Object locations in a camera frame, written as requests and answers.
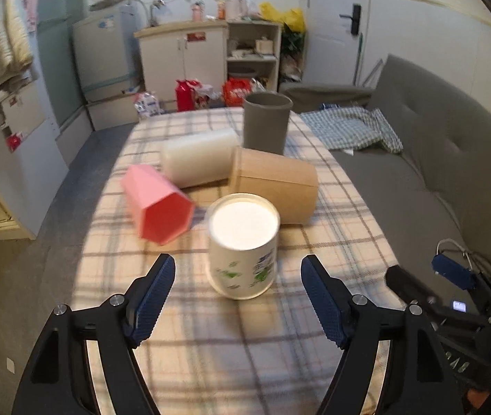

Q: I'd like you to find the white floral paper cup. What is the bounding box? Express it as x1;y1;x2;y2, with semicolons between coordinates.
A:
205;193;280;301

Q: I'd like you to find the pink hexagonal cup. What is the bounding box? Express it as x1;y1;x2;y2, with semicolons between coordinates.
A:
122;164;195;246

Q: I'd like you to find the brown kraft paper cup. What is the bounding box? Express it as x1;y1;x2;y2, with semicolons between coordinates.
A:
228;147;319;225

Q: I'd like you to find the white translucent cup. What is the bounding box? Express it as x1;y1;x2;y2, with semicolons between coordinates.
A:
160;128;240;188

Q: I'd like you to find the grey plastic cup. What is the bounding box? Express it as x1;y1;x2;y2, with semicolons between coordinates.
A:
243;92;293;156

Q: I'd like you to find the plaid table cloth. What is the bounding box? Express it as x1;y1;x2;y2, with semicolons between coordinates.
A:
71;106;407;415

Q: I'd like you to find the grey sofa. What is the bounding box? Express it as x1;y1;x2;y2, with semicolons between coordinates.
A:
280;55;491;303

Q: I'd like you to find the green checkered cloth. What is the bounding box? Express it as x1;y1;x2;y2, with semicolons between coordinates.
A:
300;106;404;154

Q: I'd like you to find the white printed plastic bag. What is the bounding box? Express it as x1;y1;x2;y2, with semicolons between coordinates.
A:
134;92;162;120

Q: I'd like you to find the red container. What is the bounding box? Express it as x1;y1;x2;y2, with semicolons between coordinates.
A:
175;80;201;111

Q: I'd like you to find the white side cabinet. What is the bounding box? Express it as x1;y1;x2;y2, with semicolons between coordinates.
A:
0;83;68;236

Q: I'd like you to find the red shopping bag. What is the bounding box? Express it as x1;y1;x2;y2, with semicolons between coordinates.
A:
223;77;252;107

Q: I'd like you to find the open wooden shelf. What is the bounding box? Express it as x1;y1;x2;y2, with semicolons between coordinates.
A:
226;20;283;92

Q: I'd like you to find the yellow plastic bag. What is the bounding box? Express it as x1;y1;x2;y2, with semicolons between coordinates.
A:
258;2;306;34

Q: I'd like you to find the pink bottle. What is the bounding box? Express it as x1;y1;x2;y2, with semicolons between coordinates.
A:
191;2;204;22

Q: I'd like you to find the white door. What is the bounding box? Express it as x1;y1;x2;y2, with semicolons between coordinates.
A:
302;0;370;85

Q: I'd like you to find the orange bottle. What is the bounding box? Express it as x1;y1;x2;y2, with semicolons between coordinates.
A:
217;0;226;20

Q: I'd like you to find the white kettle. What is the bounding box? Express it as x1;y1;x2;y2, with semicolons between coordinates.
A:
225;0;248;21

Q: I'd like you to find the black cable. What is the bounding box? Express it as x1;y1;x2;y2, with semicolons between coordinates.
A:
464;247;491;289

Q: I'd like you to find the white charging cable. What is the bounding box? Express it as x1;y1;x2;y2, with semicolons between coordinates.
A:
435;238;475;269

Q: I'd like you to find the black door handle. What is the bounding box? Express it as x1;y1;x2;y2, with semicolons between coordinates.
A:
339;4;361;37

